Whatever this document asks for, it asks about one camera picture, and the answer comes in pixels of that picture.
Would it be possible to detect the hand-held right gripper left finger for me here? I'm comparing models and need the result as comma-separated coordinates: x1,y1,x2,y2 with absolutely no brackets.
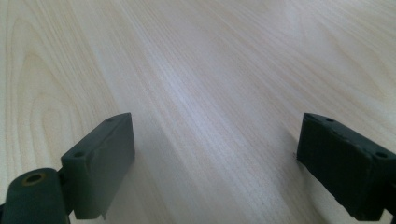
60,112,136,220

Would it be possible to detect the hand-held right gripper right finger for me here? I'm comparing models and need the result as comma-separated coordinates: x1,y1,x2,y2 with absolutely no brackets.
296,112,396,222

